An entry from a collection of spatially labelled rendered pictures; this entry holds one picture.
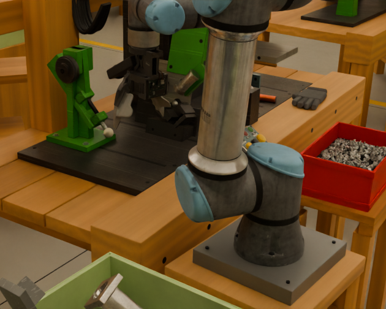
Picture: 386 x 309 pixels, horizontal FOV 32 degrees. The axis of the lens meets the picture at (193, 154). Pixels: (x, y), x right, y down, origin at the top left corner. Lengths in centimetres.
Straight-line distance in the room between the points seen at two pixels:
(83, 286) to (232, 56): 49
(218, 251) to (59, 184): 50
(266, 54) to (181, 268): 80
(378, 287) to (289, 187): 98
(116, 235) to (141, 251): 7
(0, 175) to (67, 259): 132
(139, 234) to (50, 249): 173
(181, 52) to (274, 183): 76
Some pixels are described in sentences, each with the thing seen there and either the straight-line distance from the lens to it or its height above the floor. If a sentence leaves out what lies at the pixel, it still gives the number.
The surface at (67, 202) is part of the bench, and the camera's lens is 166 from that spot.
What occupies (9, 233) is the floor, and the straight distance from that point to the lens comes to 333.
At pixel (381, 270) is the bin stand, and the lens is 224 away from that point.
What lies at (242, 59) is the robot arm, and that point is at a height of 134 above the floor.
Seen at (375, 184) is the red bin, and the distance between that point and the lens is 186.
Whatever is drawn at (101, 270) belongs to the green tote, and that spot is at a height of 94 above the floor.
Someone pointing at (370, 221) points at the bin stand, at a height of 79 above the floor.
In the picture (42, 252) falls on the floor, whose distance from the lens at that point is 316.
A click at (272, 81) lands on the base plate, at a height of 90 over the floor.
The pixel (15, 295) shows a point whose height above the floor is 114.
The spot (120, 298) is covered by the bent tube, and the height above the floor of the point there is 117.
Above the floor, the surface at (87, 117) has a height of 99.
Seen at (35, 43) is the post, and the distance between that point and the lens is 201.
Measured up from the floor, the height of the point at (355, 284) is 79.
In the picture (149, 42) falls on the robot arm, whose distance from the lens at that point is 158.
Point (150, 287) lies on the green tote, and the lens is 125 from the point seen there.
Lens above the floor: 164
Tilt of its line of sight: 23 degrees down
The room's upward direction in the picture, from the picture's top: 2 degrees clockwise
